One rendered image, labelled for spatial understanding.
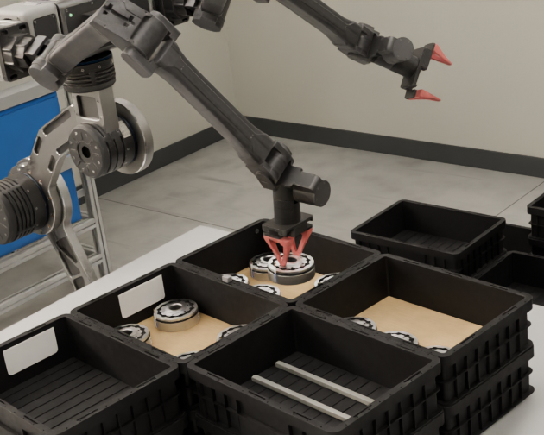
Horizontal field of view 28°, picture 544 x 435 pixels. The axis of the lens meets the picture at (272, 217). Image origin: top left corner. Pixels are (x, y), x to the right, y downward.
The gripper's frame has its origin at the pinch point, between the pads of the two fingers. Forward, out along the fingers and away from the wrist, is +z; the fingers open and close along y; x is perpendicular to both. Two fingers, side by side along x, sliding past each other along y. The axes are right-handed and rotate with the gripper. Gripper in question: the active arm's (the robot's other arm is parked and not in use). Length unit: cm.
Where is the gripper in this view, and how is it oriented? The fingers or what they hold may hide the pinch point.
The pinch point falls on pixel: (289, 258)
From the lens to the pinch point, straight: 237.0
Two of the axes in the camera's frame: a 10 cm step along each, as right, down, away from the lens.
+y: 6.2, -3.4, 7.0
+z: 0.6, 9.2, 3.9
